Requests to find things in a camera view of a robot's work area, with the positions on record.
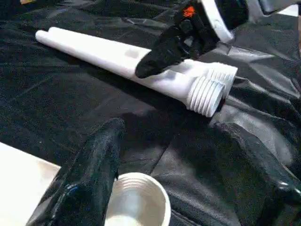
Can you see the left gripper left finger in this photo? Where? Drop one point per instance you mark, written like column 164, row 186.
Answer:
column 89, row 176

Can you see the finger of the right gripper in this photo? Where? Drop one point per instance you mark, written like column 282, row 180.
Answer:
column 160, row 56

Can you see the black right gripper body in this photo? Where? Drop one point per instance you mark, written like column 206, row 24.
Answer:
column 200, row 28

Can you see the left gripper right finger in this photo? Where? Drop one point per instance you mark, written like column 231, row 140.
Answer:
column 254, row 169

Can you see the white plastic table leg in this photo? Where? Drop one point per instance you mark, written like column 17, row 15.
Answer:
column 105, row 58
column 211, row 70

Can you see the white plastic table top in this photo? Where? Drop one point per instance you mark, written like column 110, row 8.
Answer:
column 136, row 207

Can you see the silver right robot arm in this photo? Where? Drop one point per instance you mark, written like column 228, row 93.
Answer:
column 275, row 5

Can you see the black plastic mat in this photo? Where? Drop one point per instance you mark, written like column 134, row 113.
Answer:
column 70, row 106

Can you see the white board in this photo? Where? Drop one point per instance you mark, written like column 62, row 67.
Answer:
column 291, row 10

